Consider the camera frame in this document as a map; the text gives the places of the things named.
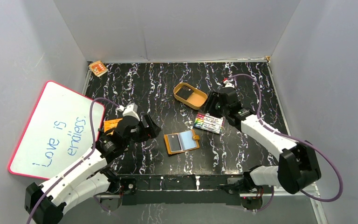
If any yellow oval tray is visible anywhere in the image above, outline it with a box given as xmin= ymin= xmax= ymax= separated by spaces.
xmin=173 ymin=82 xmax=208 ymax=110

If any orange leather card holder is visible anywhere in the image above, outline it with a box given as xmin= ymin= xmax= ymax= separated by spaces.
xmin=164 ymin=129 xmax=200 ymax=155

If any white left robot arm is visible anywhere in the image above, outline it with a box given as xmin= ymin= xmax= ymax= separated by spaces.
xmin=25 ymin=104 xmax=161 ymax=224

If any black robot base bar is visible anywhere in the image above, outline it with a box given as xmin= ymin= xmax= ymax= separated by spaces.
xmin=96 ymin=174 xmax=272 ymax=212

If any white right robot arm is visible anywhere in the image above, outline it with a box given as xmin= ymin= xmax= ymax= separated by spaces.
xmin=202 ymin=80 xmax=322 ymax=194

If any stack of black cards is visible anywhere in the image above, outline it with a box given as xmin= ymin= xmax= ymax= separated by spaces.
xmin=176 ymin=85 xmax=194 ymax=100

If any small orange card box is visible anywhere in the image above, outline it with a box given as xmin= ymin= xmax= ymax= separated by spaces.
xmin=89 ymin=61 xmax=108 ymax=77

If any pack of coloured markers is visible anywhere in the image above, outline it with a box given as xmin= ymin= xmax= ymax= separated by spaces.
xmin=193 ymin=112 xmax=224 ymax=135

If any orange Huckleberry Finn book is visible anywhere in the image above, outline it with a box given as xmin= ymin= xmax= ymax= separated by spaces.
xmin=103 ymin=118 xmax=122 ymax=132

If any pink framed whiteboard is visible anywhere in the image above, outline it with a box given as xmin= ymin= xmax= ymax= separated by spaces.
xmin=8 ymin=81 xmax=105 ymax=179

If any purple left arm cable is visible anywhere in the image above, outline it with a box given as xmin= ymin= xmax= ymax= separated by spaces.
xmin=26 ymin=97 xmax=125 ymax=224

